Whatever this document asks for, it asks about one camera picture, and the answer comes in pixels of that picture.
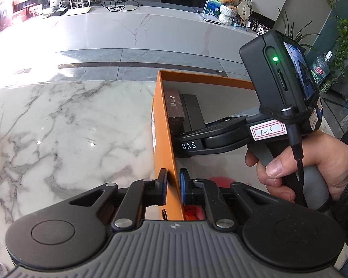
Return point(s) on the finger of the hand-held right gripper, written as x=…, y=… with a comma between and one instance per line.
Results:
x=214, y=129

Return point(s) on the orange cardboard box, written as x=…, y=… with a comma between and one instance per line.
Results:
x=162, y=139

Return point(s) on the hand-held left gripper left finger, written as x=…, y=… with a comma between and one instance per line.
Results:
x=162, y=185

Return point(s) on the blue green painting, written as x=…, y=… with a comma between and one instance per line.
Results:
x=211, y=4

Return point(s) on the large water bottle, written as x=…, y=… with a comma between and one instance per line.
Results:
x=320, y=69

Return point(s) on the potted long-leaf plant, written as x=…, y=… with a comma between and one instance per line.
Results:
x=295, y=34

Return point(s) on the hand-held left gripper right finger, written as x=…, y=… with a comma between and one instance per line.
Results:
x=185, y=188

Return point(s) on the orange knitted ball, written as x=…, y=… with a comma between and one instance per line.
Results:
x=193, y=212

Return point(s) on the person's right hand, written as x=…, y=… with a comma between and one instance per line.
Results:
x=330, y=162

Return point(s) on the white marble tv cabinet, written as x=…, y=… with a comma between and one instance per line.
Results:
x=133, y=34

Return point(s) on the white router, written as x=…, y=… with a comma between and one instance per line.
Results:
x=78, y=10

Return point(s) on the black white cow figurines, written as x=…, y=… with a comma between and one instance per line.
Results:
x=261, y=30

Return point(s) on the red gift box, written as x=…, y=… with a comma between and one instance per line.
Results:
x=26, y=11

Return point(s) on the pink fluffy pom-pom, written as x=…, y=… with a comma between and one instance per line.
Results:
x=220, y=181

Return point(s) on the dark brown box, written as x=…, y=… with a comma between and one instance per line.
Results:
x=175, y=113

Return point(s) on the black set-top box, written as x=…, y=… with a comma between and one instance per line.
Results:
x=58, y=12

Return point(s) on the green leafy climbing plant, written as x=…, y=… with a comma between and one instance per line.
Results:
x=346, y=43

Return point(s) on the cream paper fan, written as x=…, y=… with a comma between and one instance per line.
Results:
x=244, y=11

